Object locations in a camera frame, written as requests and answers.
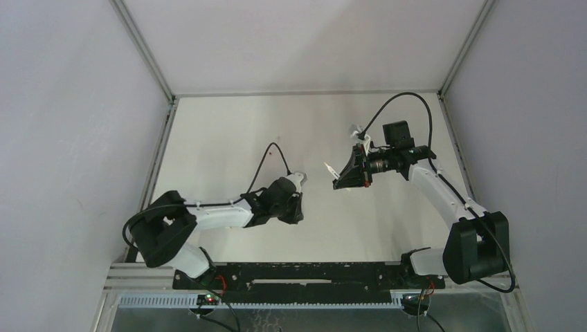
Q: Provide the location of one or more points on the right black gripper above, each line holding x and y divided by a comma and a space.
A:
362, 166

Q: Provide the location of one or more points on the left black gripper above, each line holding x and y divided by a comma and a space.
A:
290, 207

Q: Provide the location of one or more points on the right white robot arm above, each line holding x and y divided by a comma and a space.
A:
478, 242

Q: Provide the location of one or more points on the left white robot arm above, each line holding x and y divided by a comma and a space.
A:
161, 233

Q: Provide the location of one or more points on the white red marker pen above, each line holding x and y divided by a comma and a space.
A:
272, 148

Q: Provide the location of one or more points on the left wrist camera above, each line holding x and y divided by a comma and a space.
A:
298, 179

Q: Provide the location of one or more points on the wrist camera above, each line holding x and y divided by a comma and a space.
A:
298, 179
358, 134

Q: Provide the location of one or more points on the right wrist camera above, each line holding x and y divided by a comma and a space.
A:
358, 134

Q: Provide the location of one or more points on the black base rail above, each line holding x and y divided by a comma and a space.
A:
329, 282

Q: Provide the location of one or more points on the perforated cable tray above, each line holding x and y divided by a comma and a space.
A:
169, 301

